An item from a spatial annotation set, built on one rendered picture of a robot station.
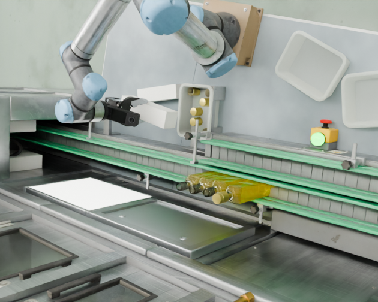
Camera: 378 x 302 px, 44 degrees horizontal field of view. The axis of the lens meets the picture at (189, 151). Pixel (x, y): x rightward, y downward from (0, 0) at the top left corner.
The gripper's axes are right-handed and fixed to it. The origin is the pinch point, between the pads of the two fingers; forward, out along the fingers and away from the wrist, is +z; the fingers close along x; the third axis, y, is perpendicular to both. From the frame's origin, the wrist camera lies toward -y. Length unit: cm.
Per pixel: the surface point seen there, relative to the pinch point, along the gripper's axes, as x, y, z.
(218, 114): -1.1, -10.4, 30.8
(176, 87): -6.8, 12.6, 28.9
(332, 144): -4, -60, 30
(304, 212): 16, -64, 13
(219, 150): 9.9, -21.3, 21.3
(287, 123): -6, -40, 34
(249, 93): -12.1, -20.5, 34.3
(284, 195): 16, -52, 21
